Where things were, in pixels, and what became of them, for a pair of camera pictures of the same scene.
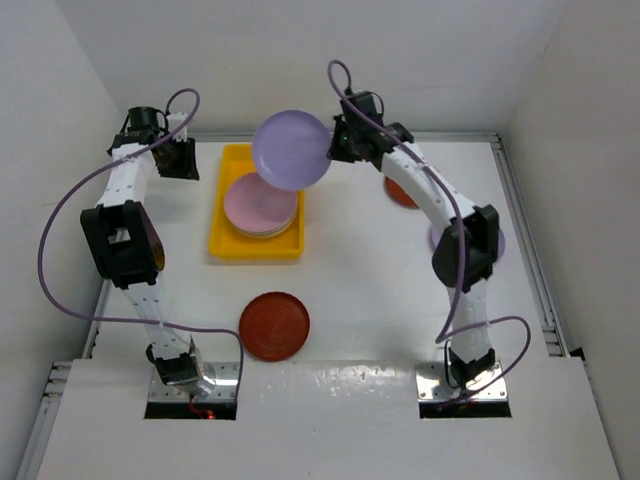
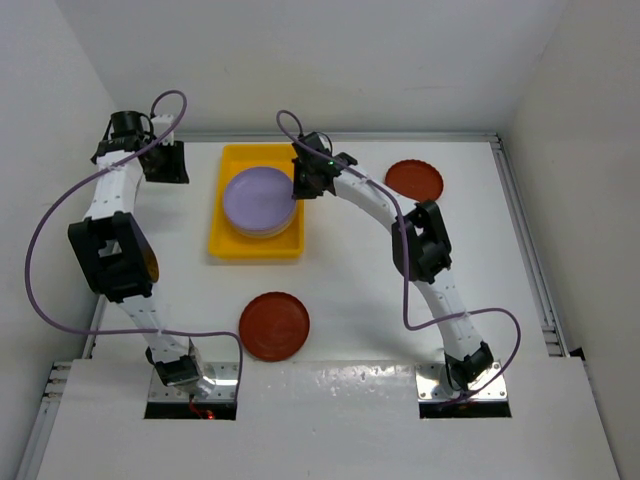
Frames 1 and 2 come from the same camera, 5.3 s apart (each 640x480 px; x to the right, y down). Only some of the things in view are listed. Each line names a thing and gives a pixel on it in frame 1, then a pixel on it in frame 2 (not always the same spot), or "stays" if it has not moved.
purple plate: [292, 150] to [265, 231]
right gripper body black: [343, 141] to [304, 187]
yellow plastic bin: [225, 243] stays
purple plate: [437, 228] to [259, 198]
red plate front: [274, 326] stays
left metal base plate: [226, 375] stays
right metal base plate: [433, 386] stays
